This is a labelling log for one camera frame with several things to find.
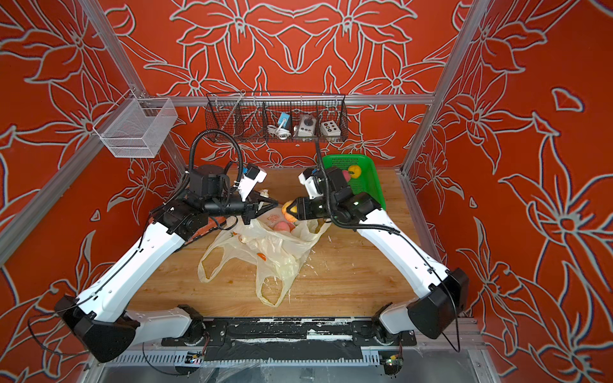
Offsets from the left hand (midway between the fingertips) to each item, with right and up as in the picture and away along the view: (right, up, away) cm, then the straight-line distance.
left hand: (276, 201), depth 64 cm
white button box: (+18, +28, +31) cm, 45 cm away
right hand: (+2, -4, +6) cm, 7 cm away
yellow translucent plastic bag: (-3, -20, +17) cm, 27 cm away
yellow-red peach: (+2, -4, +6) cm, 7 cm away
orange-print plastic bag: (-4, -8, +2) cm, 9 cm away
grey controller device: (+9, +29, +27) cm, 40 cm away
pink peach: (-1, -10, +23) cm, 26 cm away
